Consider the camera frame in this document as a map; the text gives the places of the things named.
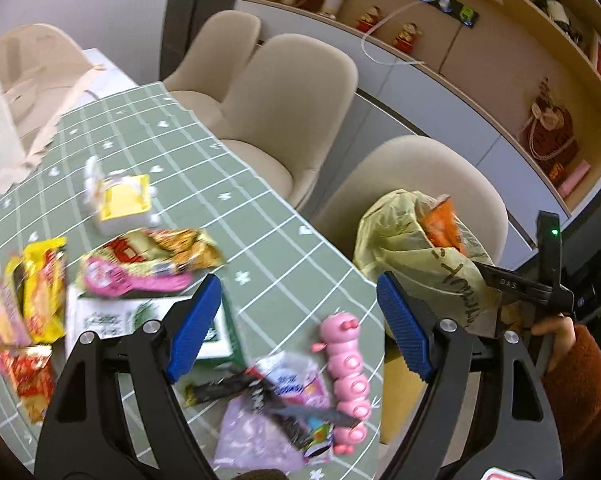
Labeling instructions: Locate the beige chair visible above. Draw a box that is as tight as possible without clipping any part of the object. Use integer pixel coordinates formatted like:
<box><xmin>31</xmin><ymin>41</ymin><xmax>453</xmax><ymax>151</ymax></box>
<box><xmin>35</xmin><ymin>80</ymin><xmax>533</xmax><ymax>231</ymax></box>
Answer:
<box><xmin>207</xmin><ymin>34</ymin><xmax>358</xmax><ymax>209</ymax></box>
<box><xmin>163</xmin><ymin>10</ymin><xmax>261</xmax><ymax>125</ymax></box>
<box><xmin>310</xmin><ymin>136</ymin><xmax>509</xmax><ymax>263</ymax></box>

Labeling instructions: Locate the green white milk carton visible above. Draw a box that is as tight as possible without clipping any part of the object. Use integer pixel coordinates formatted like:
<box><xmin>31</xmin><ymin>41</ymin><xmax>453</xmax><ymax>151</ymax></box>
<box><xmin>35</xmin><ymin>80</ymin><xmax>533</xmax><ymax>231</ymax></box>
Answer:
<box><xmin>65</xmin><ymin>288</ymin><xmax>245</xmax><ymax>366</ymax></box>

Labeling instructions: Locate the white yellow gift box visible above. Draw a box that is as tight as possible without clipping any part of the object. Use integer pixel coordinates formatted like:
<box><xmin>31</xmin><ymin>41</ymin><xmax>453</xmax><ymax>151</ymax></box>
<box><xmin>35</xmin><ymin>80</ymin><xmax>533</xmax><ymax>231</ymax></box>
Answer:
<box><xmin>84</xmin><ymin>156</ymin><xmax>160</xmax><ymax>236</ymax></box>

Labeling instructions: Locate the red figurine right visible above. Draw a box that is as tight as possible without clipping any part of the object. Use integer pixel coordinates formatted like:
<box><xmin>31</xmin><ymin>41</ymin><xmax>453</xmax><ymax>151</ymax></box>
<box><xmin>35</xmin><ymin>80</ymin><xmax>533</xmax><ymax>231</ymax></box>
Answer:
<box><xmin>393</xmin><ymin>22</ymin><xmax>423</xmax><ymax>55</ymax></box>

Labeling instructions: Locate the pink box on shelf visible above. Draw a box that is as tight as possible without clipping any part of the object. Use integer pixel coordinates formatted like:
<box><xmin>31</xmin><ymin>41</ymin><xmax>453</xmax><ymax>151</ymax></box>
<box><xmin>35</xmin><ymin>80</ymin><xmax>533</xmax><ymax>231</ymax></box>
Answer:
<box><xmin>558</xmin><ymin>159</ymin><xmax>591</xmax><ymax>200</ymax></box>

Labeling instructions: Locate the yellow seat cushion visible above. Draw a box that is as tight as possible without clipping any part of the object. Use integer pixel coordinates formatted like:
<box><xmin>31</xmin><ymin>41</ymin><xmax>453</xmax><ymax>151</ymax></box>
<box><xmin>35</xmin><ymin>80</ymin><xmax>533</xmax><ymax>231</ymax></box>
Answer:
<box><xmin>379</xmin><ymin>339</ymin><xmax>426</xmax><ymax>445</ymax></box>

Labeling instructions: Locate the red figurine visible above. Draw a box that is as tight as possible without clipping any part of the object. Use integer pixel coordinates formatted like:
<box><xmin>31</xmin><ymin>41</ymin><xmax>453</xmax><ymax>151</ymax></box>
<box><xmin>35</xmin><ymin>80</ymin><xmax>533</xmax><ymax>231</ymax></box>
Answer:
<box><xmin>393</xmin><ymin>22</ymin><xmax>423</xmax><ymax>55</ymax></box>
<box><xmin>357</xmin><ymin>6</ymin><xmax>383</xmax><ymax>34</ymax></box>

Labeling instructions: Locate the right hand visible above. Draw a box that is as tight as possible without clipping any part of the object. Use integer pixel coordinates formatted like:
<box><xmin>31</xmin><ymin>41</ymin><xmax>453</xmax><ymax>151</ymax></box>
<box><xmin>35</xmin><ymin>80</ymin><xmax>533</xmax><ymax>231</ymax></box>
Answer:
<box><xmin>531</xmin><ymin>315</ymin><xmax>576</xmax><ymax>373</ymax></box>

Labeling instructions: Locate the red figurine left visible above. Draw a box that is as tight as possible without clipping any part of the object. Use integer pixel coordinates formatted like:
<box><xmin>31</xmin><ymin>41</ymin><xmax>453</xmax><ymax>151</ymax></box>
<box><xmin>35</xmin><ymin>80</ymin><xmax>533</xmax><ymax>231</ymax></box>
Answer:
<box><xmin>357</xmin><ymin>6</ymin><xmax>383</xmax><ymax>34</ymax></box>

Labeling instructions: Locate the white cup on shelf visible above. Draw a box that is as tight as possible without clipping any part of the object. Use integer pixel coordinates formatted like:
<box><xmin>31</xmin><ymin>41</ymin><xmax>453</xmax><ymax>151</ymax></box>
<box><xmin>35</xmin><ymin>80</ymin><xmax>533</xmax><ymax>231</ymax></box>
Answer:
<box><xmin>319</xmin><ymin>0</ymin><xmax>345</xmax><ymax>20</ymax></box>

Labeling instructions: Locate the pink potato chips packet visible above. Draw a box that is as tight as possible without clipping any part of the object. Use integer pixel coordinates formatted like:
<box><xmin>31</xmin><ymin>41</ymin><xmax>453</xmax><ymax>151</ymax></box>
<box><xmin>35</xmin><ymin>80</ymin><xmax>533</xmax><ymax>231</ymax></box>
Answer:
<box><xmin>0</xmin><ymin>255</ymin><xmax>31</xmax><ymax>347</ymax></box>

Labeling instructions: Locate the light purple plastic wrapper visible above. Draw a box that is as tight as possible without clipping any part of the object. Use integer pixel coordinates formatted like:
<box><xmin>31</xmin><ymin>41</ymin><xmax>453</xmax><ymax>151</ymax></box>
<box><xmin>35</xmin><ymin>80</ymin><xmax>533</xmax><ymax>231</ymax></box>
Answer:
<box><xmin>214</xmin><ymin>351</ymin><xmax>334</xmax><ymax>472</ymax></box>

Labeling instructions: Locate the white mesh food cover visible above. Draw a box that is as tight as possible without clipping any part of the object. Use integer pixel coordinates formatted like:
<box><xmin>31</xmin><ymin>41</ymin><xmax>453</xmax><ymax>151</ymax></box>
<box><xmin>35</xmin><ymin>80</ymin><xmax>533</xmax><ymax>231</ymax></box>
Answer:
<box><xmin>0</xmin><ymin>24</ymin><xmax>95</xmax><ymax>195</ymax></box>

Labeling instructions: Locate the orange plastic bag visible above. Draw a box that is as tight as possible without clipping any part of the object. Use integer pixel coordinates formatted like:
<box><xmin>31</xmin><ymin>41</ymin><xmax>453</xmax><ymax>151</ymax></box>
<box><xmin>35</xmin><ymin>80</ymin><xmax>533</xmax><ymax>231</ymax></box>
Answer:
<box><xmin>419</xmin><ymin>195</ymin><xmax>465</xmax><ymax>255</ymax></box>

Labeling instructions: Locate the pink caterpillar toy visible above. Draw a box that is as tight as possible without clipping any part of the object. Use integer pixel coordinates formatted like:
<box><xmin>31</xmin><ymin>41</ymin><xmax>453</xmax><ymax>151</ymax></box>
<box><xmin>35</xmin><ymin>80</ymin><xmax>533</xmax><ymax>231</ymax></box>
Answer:
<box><xmin>311</xmin><ymin>312</ymin><xmax>372</xmax><ymax>455</ymax></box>

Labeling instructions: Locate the white charging cable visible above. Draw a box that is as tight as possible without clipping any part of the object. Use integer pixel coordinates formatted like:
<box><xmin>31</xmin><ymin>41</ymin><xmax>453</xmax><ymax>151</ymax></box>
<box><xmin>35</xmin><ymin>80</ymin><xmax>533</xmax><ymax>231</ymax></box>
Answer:
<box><xmin>360</xmin><ymin>0</ymin><xmax>445</xmax><ymax>68</ymax></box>

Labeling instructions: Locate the beige chair near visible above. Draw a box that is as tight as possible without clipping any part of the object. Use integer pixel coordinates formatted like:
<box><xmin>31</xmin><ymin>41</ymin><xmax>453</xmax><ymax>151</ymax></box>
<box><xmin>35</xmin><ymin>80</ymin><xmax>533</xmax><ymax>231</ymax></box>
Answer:
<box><xmin>310</xmin><ymin>136</ymin><xmax>509</xmax><ymax>263</ymax></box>

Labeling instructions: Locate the red snack packet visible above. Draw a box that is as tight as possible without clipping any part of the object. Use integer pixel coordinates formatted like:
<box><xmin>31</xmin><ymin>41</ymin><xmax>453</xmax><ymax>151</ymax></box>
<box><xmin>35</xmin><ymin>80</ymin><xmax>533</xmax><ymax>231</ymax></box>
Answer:
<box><xmin>0</xmin><ymin>344</ymin><xmax>55</xmax><ymax>424</ymax></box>

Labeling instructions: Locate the gold noodle wrapper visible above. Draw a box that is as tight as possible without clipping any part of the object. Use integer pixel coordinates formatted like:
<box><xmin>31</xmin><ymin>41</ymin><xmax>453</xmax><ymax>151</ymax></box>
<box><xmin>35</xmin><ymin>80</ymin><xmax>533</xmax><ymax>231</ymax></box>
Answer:
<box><xmin>78</xmin><ymin>229</ymin><xmax>224</xmax><ymax>276</ymax></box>

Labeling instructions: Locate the beige chair far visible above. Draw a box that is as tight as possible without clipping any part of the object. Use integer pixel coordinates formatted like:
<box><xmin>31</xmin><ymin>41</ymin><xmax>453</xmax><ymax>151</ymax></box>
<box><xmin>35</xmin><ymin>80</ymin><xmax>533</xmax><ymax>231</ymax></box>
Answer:
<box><xmin>163</xmin><ymin>10</ymin><xmax>261</xmax><ymax>125</ymax></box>

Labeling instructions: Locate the black snack wrapper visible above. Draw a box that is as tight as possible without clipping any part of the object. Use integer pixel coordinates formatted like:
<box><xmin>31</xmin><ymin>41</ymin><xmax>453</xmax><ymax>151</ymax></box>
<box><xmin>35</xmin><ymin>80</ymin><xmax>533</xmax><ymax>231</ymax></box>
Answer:
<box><xmin>184</xmin><ymin>368</ymin><xmax>361</xmax><ymax>450</ymax></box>

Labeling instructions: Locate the yellow nabati snack packet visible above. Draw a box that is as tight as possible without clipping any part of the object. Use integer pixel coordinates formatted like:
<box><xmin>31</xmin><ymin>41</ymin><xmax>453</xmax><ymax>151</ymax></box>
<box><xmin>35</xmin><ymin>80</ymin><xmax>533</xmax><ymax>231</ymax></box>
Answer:
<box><xmin>23</xmin><ymin>237</ymin><xmax>66</xmax><ymax>344</ymax></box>

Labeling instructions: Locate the beige chair middle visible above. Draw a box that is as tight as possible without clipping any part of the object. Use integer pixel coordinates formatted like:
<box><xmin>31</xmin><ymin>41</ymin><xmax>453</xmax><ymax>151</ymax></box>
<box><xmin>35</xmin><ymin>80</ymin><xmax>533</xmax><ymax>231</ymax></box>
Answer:
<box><xmin>207</xmin><ymin>34</ymin><xmax>358</xmax><ymax>209</ymax></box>

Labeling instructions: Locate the yellow trash bag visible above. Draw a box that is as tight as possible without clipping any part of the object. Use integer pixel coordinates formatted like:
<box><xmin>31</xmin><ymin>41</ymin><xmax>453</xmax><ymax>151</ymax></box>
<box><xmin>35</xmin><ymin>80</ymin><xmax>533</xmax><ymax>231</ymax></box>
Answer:
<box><xmin>353</xmin><ymin>188</ymin><xmax>501</xmax><ymax>336</ymax></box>

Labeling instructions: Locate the green grid tablecloth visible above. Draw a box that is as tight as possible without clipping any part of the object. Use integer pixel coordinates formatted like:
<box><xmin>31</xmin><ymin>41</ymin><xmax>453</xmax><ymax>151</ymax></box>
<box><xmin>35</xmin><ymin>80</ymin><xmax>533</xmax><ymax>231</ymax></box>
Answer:
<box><xmin>0</xmin><ymin>84</ymin><xmax>384</xmax><ymax>479</ymax></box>

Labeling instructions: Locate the pink spoon-shaped candy wrapper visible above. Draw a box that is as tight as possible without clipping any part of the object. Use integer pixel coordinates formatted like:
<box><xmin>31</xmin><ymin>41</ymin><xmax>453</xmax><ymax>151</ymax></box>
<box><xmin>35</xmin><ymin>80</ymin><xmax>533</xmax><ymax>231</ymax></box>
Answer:
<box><xmin>82</xmin><ymin>257</ymin><xmax>193</xmax><ymax>298</ymax></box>

